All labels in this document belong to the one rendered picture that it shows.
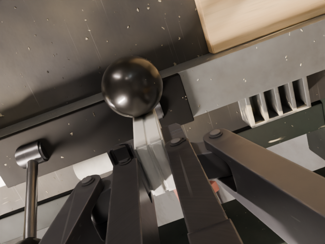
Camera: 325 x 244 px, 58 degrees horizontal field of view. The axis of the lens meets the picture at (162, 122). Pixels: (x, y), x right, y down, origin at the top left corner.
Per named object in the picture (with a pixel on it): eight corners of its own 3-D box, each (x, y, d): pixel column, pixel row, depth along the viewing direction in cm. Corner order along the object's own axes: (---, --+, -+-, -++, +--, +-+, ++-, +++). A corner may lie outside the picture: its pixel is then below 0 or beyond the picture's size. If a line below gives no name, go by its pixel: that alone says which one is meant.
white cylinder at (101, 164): (84, 173, 35) (147, 150, 35) (81, 186, 32) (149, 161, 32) (74, 151, 34) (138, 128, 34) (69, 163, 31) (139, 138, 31)
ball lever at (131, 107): (173, 125, 29) (170, 98, 16) (138, 138, 29) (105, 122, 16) (161, 90, 30) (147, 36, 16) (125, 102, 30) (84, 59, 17)
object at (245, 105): (297, 99, 35) (311, 107, 32) (242, 120, 35) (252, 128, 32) (291, 68, 34) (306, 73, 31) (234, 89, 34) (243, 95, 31)
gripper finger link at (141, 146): (167, 192, 15) (154, 198, 15) (155, 141, 22) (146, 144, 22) (147, 143, 14) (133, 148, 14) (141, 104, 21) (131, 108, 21)
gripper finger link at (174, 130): (170, 167, 13) (235, 144, 13) (159, 128, 18) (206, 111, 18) (181, 194, 13) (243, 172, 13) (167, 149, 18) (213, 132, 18)
